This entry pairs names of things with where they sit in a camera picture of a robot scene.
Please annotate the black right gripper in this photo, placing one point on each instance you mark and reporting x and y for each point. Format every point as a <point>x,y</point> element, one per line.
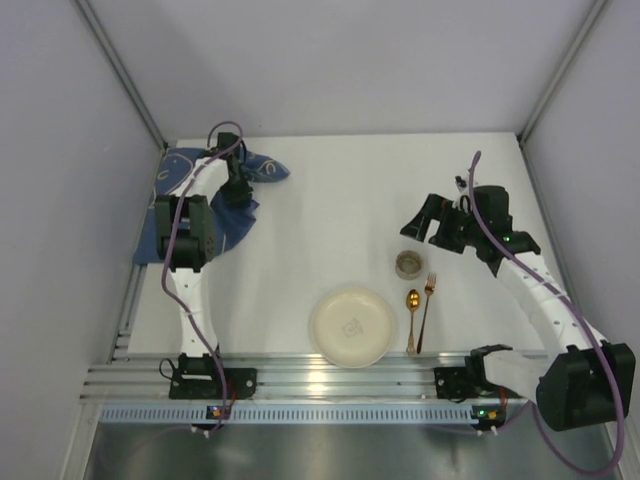
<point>445,228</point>

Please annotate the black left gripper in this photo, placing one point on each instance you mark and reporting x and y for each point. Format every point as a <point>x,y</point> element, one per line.
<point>236,185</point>

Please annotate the blue cloth placemat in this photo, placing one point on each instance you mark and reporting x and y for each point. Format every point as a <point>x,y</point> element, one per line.
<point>231,224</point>

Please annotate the rose gold fork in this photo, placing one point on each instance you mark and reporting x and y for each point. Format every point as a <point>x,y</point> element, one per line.
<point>429,289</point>

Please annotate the gold spoon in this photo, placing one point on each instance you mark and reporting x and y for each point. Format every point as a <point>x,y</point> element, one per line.
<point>412,302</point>

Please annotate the cream round plate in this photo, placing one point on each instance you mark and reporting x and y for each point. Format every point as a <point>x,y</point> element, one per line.
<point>352,327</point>

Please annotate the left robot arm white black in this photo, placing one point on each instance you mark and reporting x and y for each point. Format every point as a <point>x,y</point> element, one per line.
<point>203,216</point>

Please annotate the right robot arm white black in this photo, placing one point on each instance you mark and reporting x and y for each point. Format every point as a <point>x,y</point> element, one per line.
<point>585,380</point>

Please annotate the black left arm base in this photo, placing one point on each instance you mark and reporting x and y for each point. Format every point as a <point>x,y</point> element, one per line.
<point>195,378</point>

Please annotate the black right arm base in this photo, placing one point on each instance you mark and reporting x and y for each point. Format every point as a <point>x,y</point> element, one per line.
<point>461,383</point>

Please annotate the left aluminium frame post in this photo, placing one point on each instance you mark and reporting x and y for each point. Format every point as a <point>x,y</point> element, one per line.
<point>119,69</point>

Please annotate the aluminium frame post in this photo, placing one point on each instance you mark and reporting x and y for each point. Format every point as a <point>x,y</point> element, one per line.
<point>119,69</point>
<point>562,70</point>

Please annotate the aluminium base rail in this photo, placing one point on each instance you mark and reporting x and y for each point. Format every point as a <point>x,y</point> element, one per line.
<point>285,377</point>

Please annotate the perforated cable duct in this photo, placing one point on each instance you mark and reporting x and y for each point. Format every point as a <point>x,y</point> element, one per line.
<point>262,414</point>

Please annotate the right aluminium frame post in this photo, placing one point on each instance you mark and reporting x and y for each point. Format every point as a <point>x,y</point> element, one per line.
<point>562,70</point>

